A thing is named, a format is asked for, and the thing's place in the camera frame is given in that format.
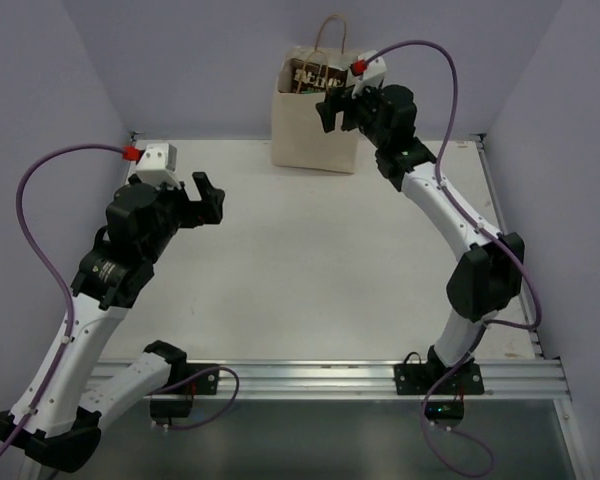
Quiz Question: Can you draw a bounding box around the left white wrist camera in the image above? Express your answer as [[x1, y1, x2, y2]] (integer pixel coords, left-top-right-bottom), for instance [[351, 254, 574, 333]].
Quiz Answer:
[[135, 142, 182, 190]]

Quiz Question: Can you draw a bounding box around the brown candy packet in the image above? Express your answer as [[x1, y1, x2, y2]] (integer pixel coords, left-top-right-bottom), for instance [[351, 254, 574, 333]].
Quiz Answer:
[[289, 59, 348, 94]]

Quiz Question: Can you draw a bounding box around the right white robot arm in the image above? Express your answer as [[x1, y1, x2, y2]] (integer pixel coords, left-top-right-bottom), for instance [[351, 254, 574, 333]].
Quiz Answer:
[[316, 85, 525, 393]]

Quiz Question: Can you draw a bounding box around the black control box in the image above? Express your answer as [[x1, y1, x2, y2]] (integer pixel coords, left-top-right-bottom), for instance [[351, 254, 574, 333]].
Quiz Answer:
[[425, 400, 465, 429], [149, 398, 193, 424]]

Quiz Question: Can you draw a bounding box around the right black control box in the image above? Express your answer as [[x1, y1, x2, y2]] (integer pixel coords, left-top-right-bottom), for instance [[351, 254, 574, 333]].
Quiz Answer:
[[425, 400, 465, 429]]

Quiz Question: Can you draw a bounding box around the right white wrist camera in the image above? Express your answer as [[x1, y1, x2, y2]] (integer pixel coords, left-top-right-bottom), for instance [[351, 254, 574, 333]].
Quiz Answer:
[[350, 50, 387, 98]]

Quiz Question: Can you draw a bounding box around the aluminium front rail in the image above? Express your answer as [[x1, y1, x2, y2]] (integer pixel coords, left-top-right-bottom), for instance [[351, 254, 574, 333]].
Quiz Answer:
[[88, 356, 570, 402]]

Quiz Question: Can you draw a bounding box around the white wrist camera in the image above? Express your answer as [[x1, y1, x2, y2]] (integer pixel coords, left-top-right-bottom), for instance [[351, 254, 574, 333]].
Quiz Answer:
[[135, 142, 182, 190], [350, 50, 387, 98]]

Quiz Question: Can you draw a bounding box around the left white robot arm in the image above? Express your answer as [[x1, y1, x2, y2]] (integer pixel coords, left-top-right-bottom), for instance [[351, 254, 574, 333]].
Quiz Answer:
[[0, 172, 225, 473]]

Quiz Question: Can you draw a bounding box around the left black control box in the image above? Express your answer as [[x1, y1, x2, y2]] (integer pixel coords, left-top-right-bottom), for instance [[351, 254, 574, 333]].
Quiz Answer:
[[149, 398, 193, 424]]

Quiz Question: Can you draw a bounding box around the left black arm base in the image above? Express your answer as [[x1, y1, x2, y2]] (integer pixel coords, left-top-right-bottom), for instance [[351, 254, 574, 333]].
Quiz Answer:
[[169, 363, 219, 397]]

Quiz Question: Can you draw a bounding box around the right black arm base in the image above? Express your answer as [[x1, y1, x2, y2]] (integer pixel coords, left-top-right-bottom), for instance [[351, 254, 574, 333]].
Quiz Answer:
[[393, 352, 485, 396]]

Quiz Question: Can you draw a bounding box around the beige paper bag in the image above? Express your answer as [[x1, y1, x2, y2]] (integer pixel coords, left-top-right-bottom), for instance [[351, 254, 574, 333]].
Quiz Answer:
[[271, 13, 363, 176]]

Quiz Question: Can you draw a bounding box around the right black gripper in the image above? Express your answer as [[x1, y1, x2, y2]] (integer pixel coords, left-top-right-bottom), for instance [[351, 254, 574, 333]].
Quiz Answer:
[[315, 77, 389, 150]]

